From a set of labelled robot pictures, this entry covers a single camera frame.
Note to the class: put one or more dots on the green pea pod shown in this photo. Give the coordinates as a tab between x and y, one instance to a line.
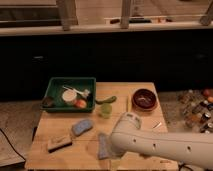
108	100

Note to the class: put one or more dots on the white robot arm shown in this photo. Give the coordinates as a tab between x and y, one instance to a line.
190	148

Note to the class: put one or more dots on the wooden scrub brush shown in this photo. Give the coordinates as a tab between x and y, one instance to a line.
58	143

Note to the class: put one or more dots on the blue sponge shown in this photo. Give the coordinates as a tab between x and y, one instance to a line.
82	126

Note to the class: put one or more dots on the white round container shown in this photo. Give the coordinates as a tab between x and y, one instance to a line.
69	96

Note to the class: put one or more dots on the orange fruit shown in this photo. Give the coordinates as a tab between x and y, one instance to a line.
80	103

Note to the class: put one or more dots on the yellow pencil stick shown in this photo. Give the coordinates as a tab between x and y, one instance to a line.
127	104

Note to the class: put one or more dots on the dark red bowl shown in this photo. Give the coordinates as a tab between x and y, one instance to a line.
144	100

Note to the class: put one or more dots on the white dish brush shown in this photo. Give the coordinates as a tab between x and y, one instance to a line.
85	94

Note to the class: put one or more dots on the green plastic tray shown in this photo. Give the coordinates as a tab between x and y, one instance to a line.
55	89

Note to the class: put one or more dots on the green plastic cup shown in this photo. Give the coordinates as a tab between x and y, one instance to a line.
105	110

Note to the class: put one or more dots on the metal spoon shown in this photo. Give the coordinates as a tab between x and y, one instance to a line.
157	125

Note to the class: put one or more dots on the blue-grey towel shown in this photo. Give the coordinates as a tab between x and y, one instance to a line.
104	148

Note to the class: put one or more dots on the spice jar rack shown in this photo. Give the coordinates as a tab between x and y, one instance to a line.
197	110

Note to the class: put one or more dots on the dark round object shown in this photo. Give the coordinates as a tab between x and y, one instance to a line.
48	101

